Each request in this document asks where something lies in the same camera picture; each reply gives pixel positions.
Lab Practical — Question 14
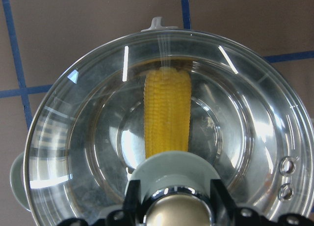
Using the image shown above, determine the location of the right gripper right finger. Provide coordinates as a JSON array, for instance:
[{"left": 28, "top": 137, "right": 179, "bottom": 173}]
[{"left": 210, "top": 179, "right": 237, "bottom": 221}]

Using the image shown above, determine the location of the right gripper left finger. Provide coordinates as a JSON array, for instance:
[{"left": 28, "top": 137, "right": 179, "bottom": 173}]
[{"left": 122, "top": 180, "right": 142, "bottom": 224}]

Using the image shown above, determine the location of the yellow corn cob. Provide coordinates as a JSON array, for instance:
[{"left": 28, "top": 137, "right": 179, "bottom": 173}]
[{"left": 144, "top": 67, "right": 191, "bottom": 158}]

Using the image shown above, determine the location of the glass pot lid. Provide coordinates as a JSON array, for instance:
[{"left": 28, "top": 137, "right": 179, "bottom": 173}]
[{"left": 23, "top": 29, "right": 314, "bottom": 226}]

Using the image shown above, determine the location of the pale green electric pot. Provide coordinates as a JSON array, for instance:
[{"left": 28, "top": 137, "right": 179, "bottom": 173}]
[{"left": 9, "top": 16, "right": 314, "bottom": 226}]

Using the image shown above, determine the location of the brown paper table mat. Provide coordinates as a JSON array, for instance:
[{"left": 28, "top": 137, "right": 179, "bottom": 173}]
[{"left": 0, "top": 0, "right": 314, "bottom": 226}]

